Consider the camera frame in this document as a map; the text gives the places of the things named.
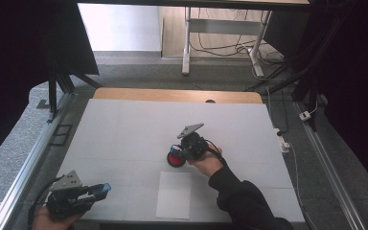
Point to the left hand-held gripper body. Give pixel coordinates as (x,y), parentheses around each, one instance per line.
(65,199)

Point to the white power strip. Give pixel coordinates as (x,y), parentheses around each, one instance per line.
(282,142)

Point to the black tripod stand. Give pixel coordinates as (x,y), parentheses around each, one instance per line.
(57,80)

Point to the small white adapter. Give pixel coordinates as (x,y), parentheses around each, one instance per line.
(304,115)

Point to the white metal desk frame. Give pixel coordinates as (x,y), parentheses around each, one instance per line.
(223,27)

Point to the person's right hand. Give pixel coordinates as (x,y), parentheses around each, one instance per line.
(207,164)

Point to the black curtain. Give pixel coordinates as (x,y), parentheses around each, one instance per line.
(12,64)
(357,80)

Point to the wooden table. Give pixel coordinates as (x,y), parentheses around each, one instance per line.
(172,95)

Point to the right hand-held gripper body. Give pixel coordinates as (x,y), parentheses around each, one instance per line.
(195,145)

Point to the white table cover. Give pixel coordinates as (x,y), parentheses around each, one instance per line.
(124,134)

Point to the aluminium rail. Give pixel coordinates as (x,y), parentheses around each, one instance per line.
(28,163)
(329,166)

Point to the white paper sheet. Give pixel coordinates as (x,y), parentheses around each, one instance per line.
(174,195)

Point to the black metal stand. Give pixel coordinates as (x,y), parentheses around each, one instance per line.
(303,86)

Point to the round black red stamp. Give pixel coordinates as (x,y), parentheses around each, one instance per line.
(175,158)

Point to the person's left hand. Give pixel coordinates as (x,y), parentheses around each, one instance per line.
(49,222)

